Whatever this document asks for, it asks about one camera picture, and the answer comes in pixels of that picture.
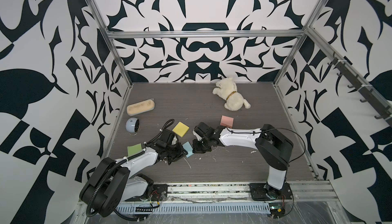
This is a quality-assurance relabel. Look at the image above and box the blue memo pad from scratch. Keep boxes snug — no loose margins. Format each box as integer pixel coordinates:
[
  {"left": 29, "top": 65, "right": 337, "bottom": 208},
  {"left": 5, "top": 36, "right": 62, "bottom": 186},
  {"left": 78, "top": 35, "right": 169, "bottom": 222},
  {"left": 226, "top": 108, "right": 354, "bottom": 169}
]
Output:
[{"left": 182, "top": 141, "right": 194, "bottom": 158}]

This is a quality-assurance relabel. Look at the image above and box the yellow memo pad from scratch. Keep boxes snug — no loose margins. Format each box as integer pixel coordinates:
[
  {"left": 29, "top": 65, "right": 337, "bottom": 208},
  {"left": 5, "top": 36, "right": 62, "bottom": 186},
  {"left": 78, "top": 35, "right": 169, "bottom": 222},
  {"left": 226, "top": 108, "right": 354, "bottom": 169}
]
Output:
[{"left": 172, "top": 122, "right": 189, "bottom": 137}]

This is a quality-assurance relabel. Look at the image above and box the pink memo pad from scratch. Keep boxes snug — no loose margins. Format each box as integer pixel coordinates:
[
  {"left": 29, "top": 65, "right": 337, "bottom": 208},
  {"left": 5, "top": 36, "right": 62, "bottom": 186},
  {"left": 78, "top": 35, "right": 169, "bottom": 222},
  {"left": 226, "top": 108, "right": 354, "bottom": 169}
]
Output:
[{"left": 220, "top": 115, "right": 234, "bottom": 128}]

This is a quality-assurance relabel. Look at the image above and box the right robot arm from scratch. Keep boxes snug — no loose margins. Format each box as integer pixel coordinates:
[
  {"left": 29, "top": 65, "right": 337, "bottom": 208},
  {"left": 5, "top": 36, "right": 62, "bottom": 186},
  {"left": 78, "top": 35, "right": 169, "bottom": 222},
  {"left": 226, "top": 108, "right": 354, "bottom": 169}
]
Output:
[{"left": 193, "top": 123, "right": 294, "bottom": 190}]

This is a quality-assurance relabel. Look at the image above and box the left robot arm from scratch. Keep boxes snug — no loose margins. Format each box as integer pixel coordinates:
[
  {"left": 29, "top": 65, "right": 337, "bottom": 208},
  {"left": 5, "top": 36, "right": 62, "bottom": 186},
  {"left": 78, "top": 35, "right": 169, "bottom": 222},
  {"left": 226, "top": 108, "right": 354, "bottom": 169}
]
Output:
[{"left": 79, "top": 129, "right": 188, "bottom": 217}]

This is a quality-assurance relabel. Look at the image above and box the green memo pad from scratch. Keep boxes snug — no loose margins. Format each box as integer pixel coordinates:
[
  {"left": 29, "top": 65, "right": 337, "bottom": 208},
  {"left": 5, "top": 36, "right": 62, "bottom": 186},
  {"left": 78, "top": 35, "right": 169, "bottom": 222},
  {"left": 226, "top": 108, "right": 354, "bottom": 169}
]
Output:
[{"left": 127, "top": 144, "right": 143, "bottom": 157}]

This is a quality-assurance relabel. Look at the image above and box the grey round speaker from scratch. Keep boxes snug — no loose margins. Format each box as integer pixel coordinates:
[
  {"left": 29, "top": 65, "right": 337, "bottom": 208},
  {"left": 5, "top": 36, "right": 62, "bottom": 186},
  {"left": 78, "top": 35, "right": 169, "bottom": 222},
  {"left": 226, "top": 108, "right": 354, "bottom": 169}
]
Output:
[{"left": 126, "top": 117, "right": 140, "bottom": 134}]

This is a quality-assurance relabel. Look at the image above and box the white plush dog toy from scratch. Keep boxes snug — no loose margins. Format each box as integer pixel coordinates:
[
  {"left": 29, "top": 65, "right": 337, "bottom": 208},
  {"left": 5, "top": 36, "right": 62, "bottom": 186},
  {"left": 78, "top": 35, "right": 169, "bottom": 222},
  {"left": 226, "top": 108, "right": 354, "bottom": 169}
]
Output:
[{"left": 212, "top": 77, "right": 251, "bottom": 111}]

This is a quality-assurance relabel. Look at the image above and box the small circuit board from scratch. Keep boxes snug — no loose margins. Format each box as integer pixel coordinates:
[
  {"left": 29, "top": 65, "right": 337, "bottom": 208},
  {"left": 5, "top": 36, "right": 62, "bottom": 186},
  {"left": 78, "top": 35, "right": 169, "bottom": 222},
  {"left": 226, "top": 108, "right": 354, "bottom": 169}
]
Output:
[{"left": 268, "top": 203, "right": 285, "bottom": 220}]

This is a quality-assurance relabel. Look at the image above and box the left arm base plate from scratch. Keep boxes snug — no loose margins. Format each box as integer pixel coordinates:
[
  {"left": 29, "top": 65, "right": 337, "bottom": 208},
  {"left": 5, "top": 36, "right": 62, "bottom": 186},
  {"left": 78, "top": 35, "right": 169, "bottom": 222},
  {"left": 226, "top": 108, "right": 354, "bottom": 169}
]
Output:
[{"left": 135, "top": 184, "right": 168, "bottom": 202}]

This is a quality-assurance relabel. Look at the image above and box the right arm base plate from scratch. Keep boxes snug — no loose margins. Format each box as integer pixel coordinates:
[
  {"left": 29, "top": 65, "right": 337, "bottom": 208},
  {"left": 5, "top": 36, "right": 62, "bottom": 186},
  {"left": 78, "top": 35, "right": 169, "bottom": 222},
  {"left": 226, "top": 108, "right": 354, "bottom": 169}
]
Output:
[{"left": 249, "top": 182, "right": 293, "bottom": 201}]

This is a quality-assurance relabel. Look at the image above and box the black corrugated cable hose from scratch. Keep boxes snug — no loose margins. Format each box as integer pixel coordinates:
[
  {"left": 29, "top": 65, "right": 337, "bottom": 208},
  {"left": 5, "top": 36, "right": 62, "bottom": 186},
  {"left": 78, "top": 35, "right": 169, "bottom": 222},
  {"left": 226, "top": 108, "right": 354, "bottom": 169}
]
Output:
[{"left": 85, "top": 118, "right": 176, "bottom": 222}]

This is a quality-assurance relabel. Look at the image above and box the black wall hook rack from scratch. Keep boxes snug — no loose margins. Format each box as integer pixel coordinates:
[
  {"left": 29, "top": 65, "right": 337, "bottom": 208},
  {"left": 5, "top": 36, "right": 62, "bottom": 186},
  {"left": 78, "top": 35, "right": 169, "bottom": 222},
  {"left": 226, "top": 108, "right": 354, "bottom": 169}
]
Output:
[{"left": 327, "top": 52, "right": 392, "bottom": 127}]

